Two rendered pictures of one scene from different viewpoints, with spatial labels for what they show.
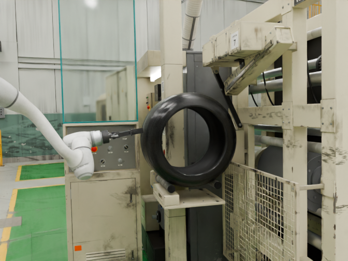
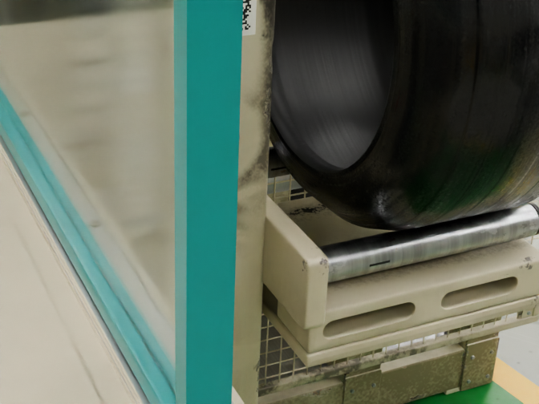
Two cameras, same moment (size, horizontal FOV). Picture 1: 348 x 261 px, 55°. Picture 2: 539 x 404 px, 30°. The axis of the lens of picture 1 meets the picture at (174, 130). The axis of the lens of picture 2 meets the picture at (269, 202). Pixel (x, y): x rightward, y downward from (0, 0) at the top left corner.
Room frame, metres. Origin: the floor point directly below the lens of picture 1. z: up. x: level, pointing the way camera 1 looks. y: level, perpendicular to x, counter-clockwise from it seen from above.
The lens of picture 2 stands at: (2.48, 1.10, 1.54)
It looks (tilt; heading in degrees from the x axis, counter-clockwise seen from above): 28 degrees down; 257
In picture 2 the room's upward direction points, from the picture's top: 3 degrees clockwise
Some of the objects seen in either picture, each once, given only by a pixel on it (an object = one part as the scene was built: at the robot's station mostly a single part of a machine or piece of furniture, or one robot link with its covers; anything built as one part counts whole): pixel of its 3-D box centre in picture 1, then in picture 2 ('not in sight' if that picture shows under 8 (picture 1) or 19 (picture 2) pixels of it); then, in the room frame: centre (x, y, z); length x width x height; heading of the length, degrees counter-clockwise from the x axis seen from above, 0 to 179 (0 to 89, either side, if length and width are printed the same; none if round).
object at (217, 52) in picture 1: (237, 47); not in sight; (2.02, -0.39, 1.71); 0.61 x 0.25 x 0.15; 14
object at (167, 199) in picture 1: (164, 193); (415, 286); (2.04, 0.06, 0.84); 0.36 x 0.09 x 0.06; 14
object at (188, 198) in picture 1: (187, 197); (359, 258); (2.07, -0.07, 0.80); 0.37 x 0.36 x 0.02; 104
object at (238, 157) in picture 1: (229, 150); not in sight; (2.37, -0.39, 1.05); 0.20 x 0.15 x 0.30; 14
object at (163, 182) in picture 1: (164, 183); (424, 242); (2.03, 0.06, 0.90); 0.35 x 0.05 x 0.05; 14
